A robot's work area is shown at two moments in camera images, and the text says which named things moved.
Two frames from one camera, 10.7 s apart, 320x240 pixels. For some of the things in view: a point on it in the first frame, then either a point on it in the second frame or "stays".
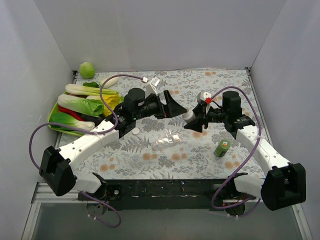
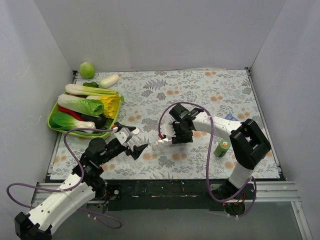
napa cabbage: x=87 y=106 stays
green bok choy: x=64 y=118 stays
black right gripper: x=204 y=117 -> x=177 y=132
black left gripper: x=164 y=106 -> x=128 y=144
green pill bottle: x=223 y=146 stays
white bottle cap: x=135 y=131 stays
